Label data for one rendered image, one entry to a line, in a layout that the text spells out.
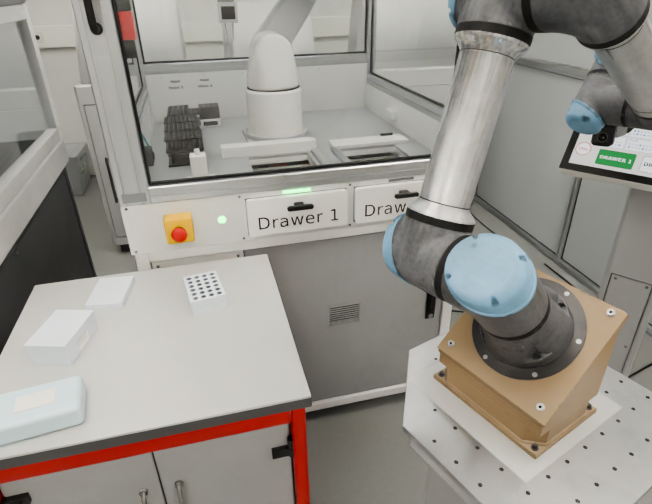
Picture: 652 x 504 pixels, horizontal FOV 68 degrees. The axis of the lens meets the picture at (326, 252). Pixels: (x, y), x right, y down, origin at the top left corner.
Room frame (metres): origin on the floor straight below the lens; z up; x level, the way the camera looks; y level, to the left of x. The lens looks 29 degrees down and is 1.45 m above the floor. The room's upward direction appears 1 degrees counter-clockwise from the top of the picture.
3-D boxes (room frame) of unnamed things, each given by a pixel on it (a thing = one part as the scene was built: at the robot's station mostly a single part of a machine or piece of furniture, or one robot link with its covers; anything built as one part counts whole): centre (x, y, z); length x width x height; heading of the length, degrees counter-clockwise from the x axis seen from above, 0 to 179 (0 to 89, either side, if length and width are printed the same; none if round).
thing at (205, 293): (1.02, 0.30, 0.78); 0.12 x 0.08 x 0.04; 22
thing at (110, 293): (1.04, 0.55, 0.77); 0.13 x 0.09 x 0.02; 6
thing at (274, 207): (1.28, 0.08, 0.87); 0.29 x 0.02 x 0.11; 104
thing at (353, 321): (1.76, 0.14, 0.40); 1.03 x 0.95 x 0.80; 104
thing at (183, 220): (1.19, 0.39, 0.88); 0.07 x 0.05 x 0.07; 104
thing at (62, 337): (0.84, 0.57, 0.79); 0.13 x 0.09 x 0.05; 177
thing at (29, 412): (0.64, 0.52, 0.78); 0.15 x 0.10 x 0.04; 111
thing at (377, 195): (1.36, -0.23, 0.87); 0.29 x 0.02 x 0.11; 104
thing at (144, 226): (1.76, 0.15, 0.87); 1.02 x 0.95 x 0.14; 104
